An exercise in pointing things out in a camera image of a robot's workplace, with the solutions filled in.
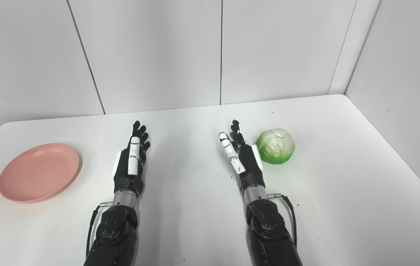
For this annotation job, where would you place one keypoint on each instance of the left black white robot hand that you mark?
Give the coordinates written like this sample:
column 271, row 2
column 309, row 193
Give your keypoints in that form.
column 128, row 173

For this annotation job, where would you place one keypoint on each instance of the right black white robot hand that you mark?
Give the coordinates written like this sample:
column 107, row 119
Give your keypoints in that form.
column 248, row 162

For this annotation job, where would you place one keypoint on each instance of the green white cabbage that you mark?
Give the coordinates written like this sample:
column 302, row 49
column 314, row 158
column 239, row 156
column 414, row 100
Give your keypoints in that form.
column 275, row 146

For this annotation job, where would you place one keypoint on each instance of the pink plate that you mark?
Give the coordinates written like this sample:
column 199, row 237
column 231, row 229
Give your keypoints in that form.
column 39, row 172

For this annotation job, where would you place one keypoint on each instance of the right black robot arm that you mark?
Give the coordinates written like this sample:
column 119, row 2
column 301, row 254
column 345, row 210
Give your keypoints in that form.
column 269, row 232

